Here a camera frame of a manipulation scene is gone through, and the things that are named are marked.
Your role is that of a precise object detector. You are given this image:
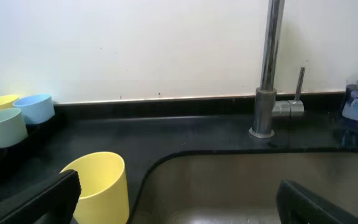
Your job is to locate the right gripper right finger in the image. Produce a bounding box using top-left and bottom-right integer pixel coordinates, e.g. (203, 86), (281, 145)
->
(276, 179), (358, 224)

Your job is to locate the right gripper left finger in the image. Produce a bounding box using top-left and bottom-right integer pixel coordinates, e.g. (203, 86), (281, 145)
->
(0, 169), (82, 224)

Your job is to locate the steel sink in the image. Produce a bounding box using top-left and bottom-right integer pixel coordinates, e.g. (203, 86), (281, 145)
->
(129, 151), (358, 224)

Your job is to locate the green cup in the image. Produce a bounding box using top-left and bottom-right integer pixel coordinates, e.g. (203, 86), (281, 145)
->
(0, 107), (29, 149)

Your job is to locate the blue cup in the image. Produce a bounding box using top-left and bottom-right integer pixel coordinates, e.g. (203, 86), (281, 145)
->
(12, 93), (56, 125)

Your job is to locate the steel tap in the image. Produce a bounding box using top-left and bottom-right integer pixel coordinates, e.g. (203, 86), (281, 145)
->
(249, 0), (306, 139)

